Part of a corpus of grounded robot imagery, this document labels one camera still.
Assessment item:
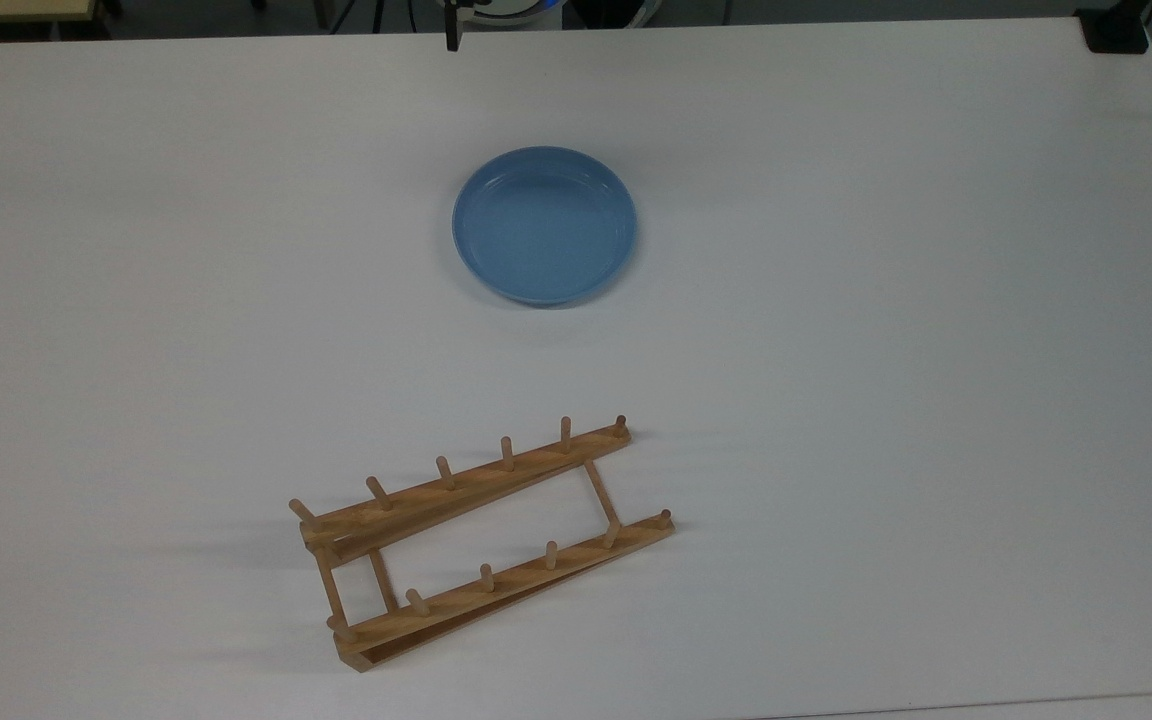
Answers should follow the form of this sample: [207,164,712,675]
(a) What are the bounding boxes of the blue round plate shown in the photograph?
[452,146,638,307]

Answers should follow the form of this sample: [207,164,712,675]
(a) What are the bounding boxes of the wooden plate rack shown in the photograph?
[288,415,677,673]

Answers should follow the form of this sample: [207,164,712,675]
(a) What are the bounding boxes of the yellowish wooden table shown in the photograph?
[0,0,98,24]

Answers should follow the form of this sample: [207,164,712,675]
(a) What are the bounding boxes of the black pole with clamp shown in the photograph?
[1079,0,1152,54]

